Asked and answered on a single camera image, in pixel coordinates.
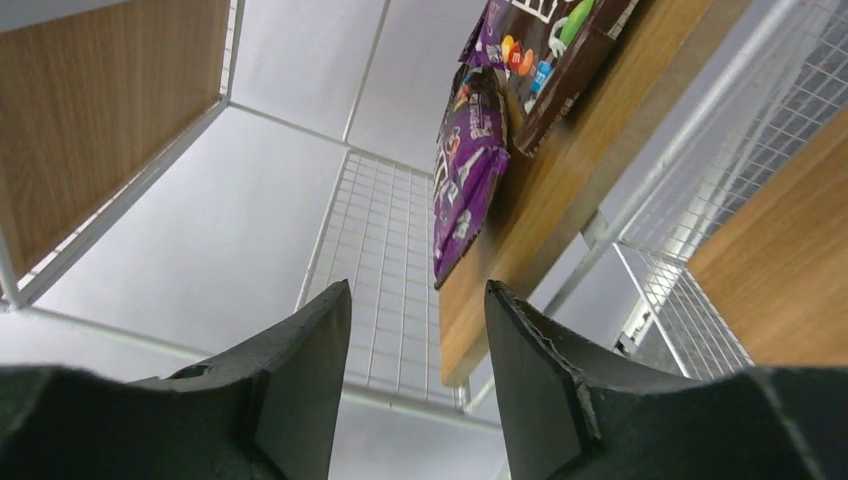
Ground white wire shelf rack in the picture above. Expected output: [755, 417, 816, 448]
[0, 0, 848, 439]

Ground purple brown M&M bag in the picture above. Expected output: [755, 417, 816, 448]
[459, 0, 639, 155]

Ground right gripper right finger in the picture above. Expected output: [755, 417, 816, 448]
[484, 280, 847, 479]

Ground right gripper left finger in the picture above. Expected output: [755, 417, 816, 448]
[1, 280, 352, 479]

